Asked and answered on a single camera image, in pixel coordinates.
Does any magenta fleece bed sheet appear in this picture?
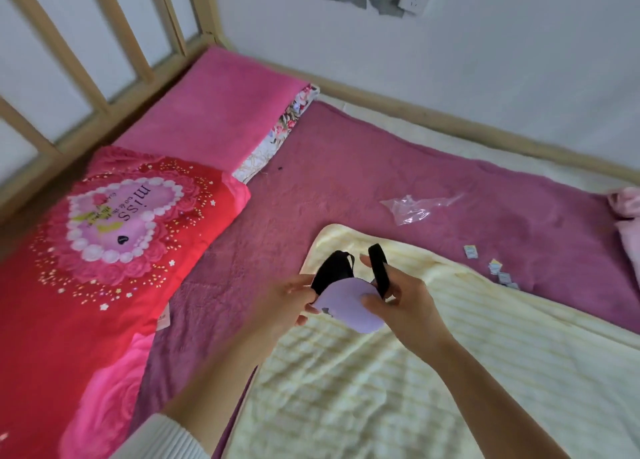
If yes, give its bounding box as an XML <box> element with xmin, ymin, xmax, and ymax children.
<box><xmin>127</xmin><ymin>100</ymin><xmax>640</xmax><ymax>459</ymax></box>

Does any red heart print quilt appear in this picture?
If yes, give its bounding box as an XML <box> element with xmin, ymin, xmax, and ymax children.
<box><xmin>0</xmin><ymin>145</ymin><xmax>251</xmax><ymax>459</ymax></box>

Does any cream mattress pad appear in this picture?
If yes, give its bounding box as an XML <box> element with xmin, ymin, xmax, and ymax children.
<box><xmin>319</xmin><ymin>93</ymin><xmax>637</xmax><ymax>195</ymax></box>

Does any person's right hand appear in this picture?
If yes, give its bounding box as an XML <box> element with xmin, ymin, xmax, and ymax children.
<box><xmin>359</xmin><ymin>254</ymin><xmax>454</xmax><ymax>367</ymax></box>

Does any yellow striped blanket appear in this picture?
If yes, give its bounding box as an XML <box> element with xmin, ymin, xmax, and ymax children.
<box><xmin>220</xmin><ymin>223</ymin><xmax>640</xmax><ymax>459</ymax></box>

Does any white knit sleeve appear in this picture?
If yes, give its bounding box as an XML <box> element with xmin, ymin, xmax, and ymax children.
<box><xmin>109</xmin><ymin>413</ymin><xmax>211</xmax><ymax>459</ymax></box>

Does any light pink garment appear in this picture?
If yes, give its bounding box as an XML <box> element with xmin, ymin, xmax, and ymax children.
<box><xmin>607</xmin><ymin>187</ymin><xmax>640</xmax><ymax>290</ymax></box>

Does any person's left hand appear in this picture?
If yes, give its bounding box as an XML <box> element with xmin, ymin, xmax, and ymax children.
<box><xmin>247</xmin><ymin>275</ymin><xmax>321</xmax><ymax>347</ymax></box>

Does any pink fleece pillow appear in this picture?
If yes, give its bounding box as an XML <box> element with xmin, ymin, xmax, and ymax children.
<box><xmin>112</xmin><ymin>46</ymin><xmax>311</xmax><ymax>175</ymax></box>

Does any clear plastic bag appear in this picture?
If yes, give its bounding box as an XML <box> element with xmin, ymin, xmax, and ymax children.
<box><xmin>379</xmin><ymin>192</ymin><xmax>466</xmax><ymax>227</ymax></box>

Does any floral print pillow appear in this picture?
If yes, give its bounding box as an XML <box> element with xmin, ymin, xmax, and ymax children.
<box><xmin>232</xmin><ymin>83</ymin><xmax>321</xmax><ymax>184</ymax></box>

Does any purple eye mask black strap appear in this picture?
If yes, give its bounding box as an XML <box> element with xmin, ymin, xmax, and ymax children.
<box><xmin>310</xmin><ymin>244</ymin><xmax>391</xmax><ymax>335</ymax></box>

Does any wooden bed frame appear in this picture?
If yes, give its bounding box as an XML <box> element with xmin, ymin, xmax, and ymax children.
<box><xmin>0</xmin><ymin>0</ymin><xmax>640</xmax><ymax>224</ymax></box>

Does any person's right forearm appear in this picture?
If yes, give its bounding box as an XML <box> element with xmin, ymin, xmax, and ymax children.
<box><xmin>425</xmin><ymin>336</ymin><xmax>572</xmax><ymax>459</ymax></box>

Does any person's left forearm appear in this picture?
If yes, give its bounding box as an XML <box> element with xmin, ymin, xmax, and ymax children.
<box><xmin>162</xmin><ymin>319</ymin><xmax>281</xmax><ymax>455</ymax></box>

